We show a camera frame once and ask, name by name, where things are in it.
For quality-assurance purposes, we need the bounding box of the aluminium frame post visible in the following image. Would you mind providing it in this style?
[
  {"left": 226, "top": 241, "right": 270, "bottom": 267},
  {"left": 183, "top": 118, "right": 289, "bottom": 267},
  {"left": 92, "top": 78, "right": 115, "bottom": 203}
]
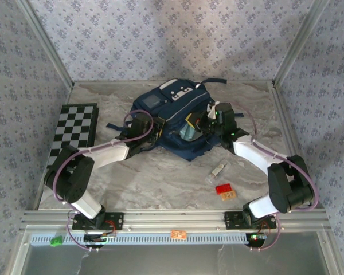
[
  {"left": 272, "top": 0, "right": 332, "bottom": 87},
  {"left": 15, "top": 0, "right": 75, "bottom": 88}
]

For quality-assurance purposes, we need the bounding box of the light blue pencil case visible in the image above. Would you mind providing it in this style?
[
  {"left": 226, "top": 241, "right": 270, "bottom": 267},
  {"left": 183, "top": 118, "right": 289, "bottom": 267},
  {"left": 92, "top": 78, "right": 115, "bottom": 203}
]
[{"left": 179, "top": 124, "right": 200, "bottom": 141}]

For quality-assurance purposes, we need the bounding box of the aluminium table side rail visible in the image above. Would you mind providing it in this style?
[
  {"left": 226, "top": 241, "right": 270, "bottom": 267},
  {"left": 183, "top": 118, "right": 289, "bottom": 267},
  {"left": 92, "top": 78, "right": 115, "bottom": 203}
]
[{"left": 268, "top": 81, "right": 325, "bottom": 209}]

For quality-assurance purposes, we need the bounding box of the navy blue backpack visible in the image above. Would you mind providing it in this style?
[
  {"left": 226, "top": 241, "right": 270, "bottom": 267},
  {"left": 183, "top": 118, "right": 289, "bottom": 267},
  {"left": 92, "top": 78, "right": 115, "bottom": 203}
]
[{"left": 105, "top": 77, "right": 244, "bottom": 162}]

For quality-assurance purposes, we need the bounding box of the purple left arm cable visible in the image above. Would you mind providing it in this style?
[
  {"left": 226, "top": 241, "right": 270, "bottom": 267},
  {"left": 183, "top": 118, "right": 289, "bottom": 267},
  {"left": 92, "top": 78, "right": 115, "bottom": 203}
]
[{"left": 53, "top": 109, "right": 155, "bottom": 253}]

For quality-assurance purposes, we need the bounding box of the aluminium mounting rail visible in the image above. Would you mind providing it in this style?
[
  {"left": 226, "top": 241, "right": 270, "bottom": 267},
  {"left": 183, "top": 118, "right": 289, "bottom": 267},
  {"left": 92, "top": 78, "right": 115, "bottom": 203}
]
[{"left": 19, "top": 209, "right": 332, "bottom": 231}]

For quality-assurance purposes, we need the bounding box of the grey metal front tray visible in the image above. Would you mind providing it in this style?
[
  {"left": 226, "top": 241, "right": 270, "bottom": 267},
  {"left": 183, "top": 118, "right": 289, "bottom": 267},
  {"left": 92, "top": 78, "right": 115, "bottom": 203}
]
[{"left": 10, "top": 231, "right": 343, "bottom": 275}]

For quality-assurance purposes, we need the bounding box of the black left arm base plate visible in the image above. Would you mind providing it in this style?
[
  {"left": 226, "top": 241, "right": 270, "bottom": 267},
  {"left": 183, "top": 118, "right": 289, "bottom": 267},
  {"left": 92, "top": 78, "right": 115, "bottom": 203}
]
[{"left": 72, "top": 211, "right": 124, "bottom": 230}]

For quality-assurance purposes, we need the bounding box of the grey slotted cable duct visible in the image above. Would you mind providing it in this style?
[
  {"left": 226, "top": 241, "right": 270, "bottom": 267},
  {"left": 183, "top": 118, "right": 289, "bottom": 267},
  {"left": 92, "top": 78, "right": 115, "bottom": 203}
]
[{"left": 30, "top": 232, "right": 267, "bottom": 246}]

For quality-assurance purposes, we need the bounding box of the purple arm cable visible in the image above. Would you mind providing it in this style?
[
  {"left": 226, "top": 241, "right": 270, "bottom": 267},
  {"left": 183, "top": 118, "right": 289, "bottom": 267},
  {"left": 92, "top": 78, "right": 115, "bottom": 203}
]
[
  {"left": 53, "top": 109, "right": 155, "bottom": 253},
  {"left": 232, "top": 103, "right": 319, "bottom": 253}
]

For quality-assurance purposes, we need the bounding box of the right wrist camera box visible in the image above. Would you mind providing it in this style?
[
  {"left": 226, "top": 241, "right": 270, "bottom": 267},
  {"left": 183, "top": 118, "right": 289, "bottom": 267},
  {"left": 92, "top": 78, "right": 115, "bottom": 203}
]
[{"left": 205, "top": 100, "right": 219, "bottom": 119}]

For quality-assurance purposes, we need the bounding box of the red rectangular block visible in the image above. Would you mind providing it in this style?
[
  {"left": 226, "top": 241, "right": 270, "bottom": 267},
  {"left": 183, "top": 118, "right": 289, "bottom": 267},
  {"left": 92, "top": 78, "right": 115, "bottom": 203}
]
[{"left": 214, "top": 183, "right": 233, "bottom": 195}]

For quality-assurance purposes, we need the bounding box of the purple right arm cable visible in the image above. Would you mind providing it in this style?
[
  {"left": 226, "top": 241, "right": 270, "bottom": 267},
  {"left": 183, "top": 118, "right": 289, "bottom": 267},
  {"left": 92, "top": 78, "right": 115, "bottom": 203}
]
[{"left": 232, "top": 103, "right": 319, "bottom": 253}]

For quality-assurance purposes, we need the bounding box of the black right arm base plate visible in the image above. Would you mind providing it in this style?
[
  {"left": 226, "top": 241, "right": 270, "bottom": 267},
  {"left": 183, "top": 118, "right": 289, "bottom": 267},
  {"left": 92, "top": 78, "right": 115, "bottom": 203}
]
[{"left": 224, "top": 211, "right": 277, "bottom": 230}]

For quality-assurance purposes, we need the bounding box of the black white chessboard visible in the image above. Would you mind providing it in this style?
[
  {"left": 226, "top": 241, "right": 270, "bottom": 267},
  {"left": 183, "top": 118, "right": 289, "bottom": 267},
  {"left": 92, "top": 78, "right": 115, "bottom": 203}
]
[{"left": 50, "top": 103, "right": 100, "bottom": 161}]

